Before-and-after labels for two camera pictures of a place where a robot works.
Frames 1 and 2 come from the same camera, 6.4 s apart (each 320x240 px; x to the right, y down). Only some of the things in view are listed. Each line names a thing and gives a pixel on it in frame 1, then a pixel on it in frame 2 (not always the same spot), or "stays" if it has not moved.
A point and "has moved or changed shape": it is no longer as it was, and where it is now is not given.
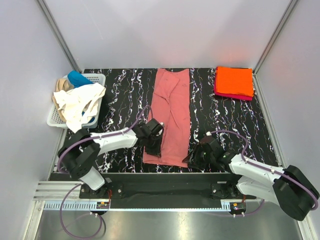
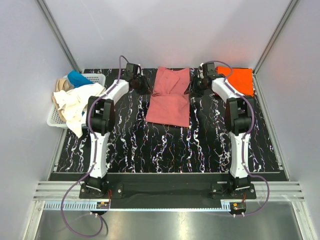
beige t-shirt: [62, 84] stays
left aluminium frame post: [57, 34] stays
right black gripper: [192, 158] to [192, 87]
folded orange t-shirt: [234, 80] stays
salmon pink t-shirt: [170, 105] has moved or changed shape
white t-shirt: [73, 101] stays
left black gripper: [156, 152] to [145, 89]
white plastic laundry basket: [53, 119] stays
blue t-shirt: [77, 79] stays
